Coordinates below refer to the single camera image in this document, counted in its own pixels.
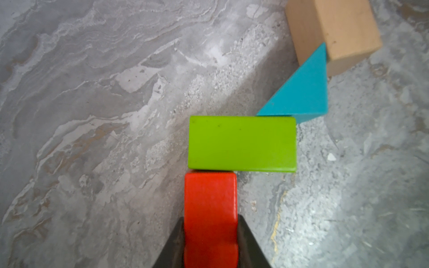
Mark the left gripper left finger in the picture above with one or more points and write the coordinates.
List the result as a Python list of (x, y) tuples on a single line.
[(172, 253)]

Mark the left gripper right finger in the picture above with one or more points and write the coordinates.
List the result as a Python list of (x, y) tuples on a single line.
[(250, 253)]

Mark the red block pair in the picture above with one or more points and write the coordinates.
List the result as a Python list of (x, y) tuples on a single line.
[(210, 220)]

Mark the green block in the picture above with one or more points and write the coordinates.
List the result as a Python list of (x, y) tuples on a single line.
[(246, 144)]

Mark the natural wood block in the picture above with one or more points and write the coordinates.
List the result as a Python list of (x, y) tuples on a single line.
[(347, 28)]

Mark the teal triangle block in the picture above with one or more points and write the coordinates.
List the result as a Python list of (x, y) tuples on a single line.
[(304, 96)]

